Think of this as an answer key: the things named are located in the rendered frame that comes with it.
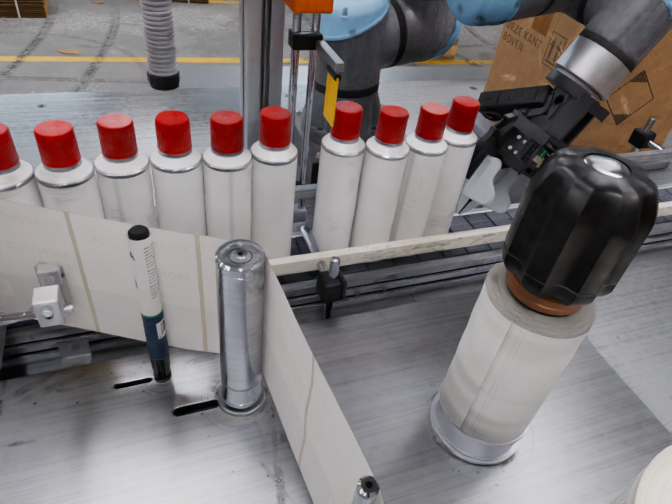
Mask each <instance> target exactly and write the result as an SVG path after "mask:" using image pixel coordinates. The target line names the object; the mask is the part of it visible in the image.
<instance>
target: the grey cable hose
mask: <svg viewBox="0 0 672 504"><path fill-rule="evenodd" d="M139 1H140V6H141V8H140V9H141V16H142V21H143V22H142V25H143V31H144V40H145V45H146V46H145V49H146V54H147V55H146V58H147V63H148V70H147V72H146V73H147V81H148V82H149V83H150V86H151V87H152V88H153V89H156V90H160V91H170V90H174V89H176V88H178V87H179V82H180V71H179V70H178V68H177V67H178V66H177V56H176V46H175V45H176V43H175V37H174V36H175V33H174V23H173V22H174V20H173V13H172V12H173V9H172V3H171V2H172V0H139Z"/></svg>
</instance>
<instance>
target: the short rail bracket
mask: <svg viewBox="0 0 672 504"><path fill-rule="evenodd" d="M339 266H340V258H339V257H338V256H332V257H331V258H330V264H329V270H327V271H321V272H319V273H318V275H317V283H316V290H317V292H318V294H319V297H320V299H321V301H322V302H323V303H324V307H323V314H322V320H324V319H329V318H331V317H332V311H333V305H334V302H336V301H339V300H340V301H342V300H344V299H345V295H346V289H347V282H346V280H345V278H344V276H343V274H342V272H341V271H340V270H339Z"/></svg>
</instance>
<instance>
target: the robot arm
mask: <svg viewBox="0 0 672 504"><path fill-rule="evenodd" d="M557 12H561V13H564V14H566V15H567V16H569V17H571V18H572V19H574V20H576V21H577V22H579V23H581V24H583V25H584V26H586V27H585V28H584V29H583V30H582V31H581V33H580V34H579V35H578V36H577V38H576V39H575V40H574V41H573V42H572V44H571V45H570V46H569V47H568V48H567V50H566V51H565V52H564V53H563V54H562V56H561V57H560V58H559V59H558V60H557V62H556V63H555V66H556V68H557V69H552V70H551V72H550V73H549V74H548V75H547V76H546V79H547V80H548V81H549V82H550V83H551V84H552V85H554V86H555V88H554V89H553V88H552V87H551V86H550V85H542V86H533V87H524V88H515V89H505V90H496V91H487V92H481V93H480V96H479V99H478V101H479V102H480V108H479V112H480V113H481V114H482V115H483V116H484V117H485V118H486V119H488V120H490V121H499V122H497V123H496V124H495V125H494V126H491V127H490V129H489V130H488V131H487V133H486V134H485V135H484V136H483V137H481V139H480V140H479V141H478V142H477V143H476V146H475V149H474V152H473V156H472V159H471V162H470V165H469V168H468V171H467V174H466V178H465V181H464V184H463V187H462V190H461V193H460V196H459V199H458V203H457V206H456V209H455V212H456V213H457V214H459V215H461V214H464V213H466V212H468V211H470V210H472V209H474V208H475V207H477V206H478V205H480V204H481V205H483V206H485V207H487V208H489V209H491V210H493V211H495V212H497V213H504V212H506V211H507V210H508V209H509V207H510V205H511V201H510V196H509V189H510V188H511V186H512V185H513V184H514V183H515V182H516V180H517V178H518V175H520V174H521V173H522V174H524V175H525V176H527V177H529V178H530V179H531V178H532V177H533V176H534V175H535V173H536V171H537V169H538V168H539V166H540V165H541V164H542V163H543V162H544V161H545V160H546V159H547V158H548V157H549V156H550V155H552V154H553V153H554V152H556V151H558V150H560V149H562V148H565V147H570V146H569V145H570V144H571V143H572V142H573V141H574V140H575V139H576V138H577V136H578V135H579V134H580V133H581V132H582V131H583V130H584V129H585V128H586V127H587V125H588V124H589V123H590V122H591V121H592V120H593V119H594V118H595V119H597V120H598V121H600V122H601V123H602V122H603V121H604V120H605V119H606V117H607V116H608V115H609V114H610V112H609V111H608V110H606V109H605V108H603V107H601V105H600V104H601V103H600V102H599V100H601V101H605V100H607V99H608V97H609V96H610V95H611V94H612V93H613V92H614V91H615V90H616V88H617V87H618V86H619V85H620V84H621V83H622V82H623V81H624V79H625V78H626V77H627V76H628V75H629V74H630V73H631V72H632V71H633V70H634V69H635V67H636V66H637V65H638V64H639V63H640V62H641V61H642V60H643V59H644V58H645V57H646V55H647V54H648V53H649V52H650V51H651V50H652V49H653V48H654V47H655V46H656V44H657V43H658V42H659V41H660V40H661V39H662V38H663V37H664V36H665V35H666V33H667V32H668V31H669V30H670V29H671V28H672V0H334V5H333V12H332V13H330V14H323V13H321V23H320V32H321V33H322V35H323V40H324V41H325V42H326V43H327V44H328V45H329V46H330V47H331V49H332V50H333V51H334V52H335V53H336V54H337V55H338V56H339V57H340V59H341V60H342V61H343V62H344V63H345V66H344V72H338V73H339V74H340V75H341V80H340V81H339V82H338V90H337V99H336V103H337V102H339V101H351V102H355V103H358V104H359V105H361V106H362V108H363V115H362V122H361V128H360V136H359V137H360V138H361V139H362V140H363V141H364V142H365V144H366V141H367V140H368V139H369V138H371V137H373V136H375V132H376V129H377V123H378V118H379V112H380V109H381V103H380V98H379V93H378V88H379V80H380V72H381V69H385V68H390V67H395V66H399V65H404V64H409V63H413V62H424V61H428V60H430V59H432V58H434V57H438V56H440V55H443V54H444V53H446V52H447V51H448V50H449V49H450V48H451V47H452V46H453V45H454V43H455V42H456V40H457V38H458V36H459V34H460V31H461V28H462V24H464V25H467V26H488V25H489V26H496V25H501V24H504V23H506V22H508V21H514V20H519V19H524V18H529V17H536V16H541V15H547V14H552V13H557ZM327 65H328V63H327V62H326V60H325V59H324V58H323V57H322V56H321V54H320V53H319V52H318V57H317V68H316V79H315V90H314V102H313V113H312V124H311V136H310V141H312V142H313V143H315V144H318V145H320V146H321V140H322V138H323V137H324V136H325V135H327V134H328V133H330V129H331V125H330V124H329V122H328V121H327V120H326V118H325V117H324V115H323V112H324V103H325V93H326V83H327V74H328V72H327V71H326V66H327ZM495 155H501V156H502V157H503V159H504V160H505V162H501V160H500V159H498V158H495Z"/></svg>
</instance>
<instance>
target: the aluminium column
mask: <svg viewBox="0 0 672 504"><path fill-rule="evenodd" d="M285 9H286V3H285V2H284V1H283V0H269V16H268V55H267V80H266V103H265V107H268V106H279V107H281V96H282V74H283V53H284V31H285ZM239 29H240V115H241V116H242V117H243V143H244V147H245V148H246V149H247V150H249V151H250V149H251V146H252V145H253V144H254V143H256V142H257V141H259V129H260V111H261V104H262V79H263V49H264V0H239Z"/></svg>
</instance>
